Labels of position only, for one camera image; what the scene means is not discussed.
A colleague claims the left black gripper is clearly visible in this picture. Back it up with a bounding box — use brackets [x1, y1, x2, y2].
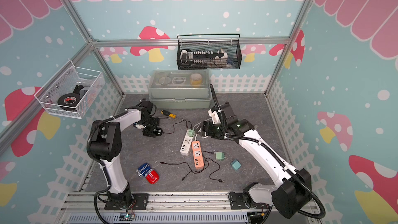
[138, 116, 160, 137]

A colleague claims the black silver electric shaver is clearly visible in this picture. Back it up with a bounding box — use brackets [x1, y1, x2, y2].
[152, 127, 163, 136]

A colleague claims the black shaver charging cable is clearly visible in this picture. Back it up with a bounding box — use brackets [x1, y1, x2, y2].
[160, 119, 193, 135]

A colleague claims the white power strip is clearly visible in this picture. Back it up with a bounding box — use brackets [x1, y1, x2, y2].
[180, 133, 194, 156]

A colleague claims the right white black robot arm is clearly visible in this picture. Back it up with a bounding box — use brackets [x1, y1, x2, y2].
[202, 86, 326, 219]

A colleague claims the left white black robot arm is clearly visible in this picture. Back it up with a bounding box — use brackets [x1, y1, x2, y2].
[86, 99, 163, 209]

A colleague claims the red blue electric shaver case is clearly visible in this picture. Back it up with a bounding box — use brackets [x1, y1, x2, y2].
[136, 163, 160, 184]

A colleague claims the yellow black screwdriver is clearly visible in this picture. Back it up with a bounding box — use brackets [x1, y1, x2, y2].
[161, 110, 185, 121]

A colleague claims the green charger adapter with prongs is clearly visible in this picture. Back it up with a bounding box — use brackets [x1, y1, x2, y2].
[215, 151, 226, 161]

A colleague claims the orange power strip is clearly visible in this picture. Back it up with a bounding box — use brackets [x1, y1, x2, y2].
[191, 141, 204, 170]

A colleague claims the translucent green storage box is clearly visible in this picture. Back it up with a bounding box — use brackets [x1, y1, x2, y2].
[148, 70, 212, 109]

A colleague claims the teal cube adapter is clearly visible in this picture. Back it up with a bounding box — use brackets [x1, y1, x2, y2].
[230, 159, 241, 171]

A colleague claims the yellow tape roll in box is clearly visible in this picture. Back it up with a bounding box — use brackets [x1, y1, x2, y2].
[190, 73, 203, 87]

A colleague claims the black power strip in basket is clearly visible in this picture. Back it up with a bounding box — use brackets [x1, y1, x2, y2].
[179, 49, 228, 67]

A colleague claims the black electrical tape roll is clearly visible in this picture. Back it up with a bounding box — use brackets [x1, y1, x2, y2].
[57, 93, 81, 112]

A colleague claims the long black usb cable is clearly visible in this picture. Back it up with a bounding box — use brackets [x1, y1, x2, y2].
[160, 150, 224, 183]

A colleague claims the black wire mesh wall basket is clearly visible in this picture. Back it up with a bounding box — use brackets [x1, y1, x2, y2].
[176, 34, 242, 70]

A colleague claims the white wire wall basket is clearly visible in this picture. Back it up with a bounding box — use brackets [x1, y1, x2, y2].
[35, 61, 105, 119]

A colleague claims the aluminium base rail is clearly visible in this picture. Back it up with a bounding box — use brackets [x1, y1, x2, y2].
[58, 191, 315, 224]

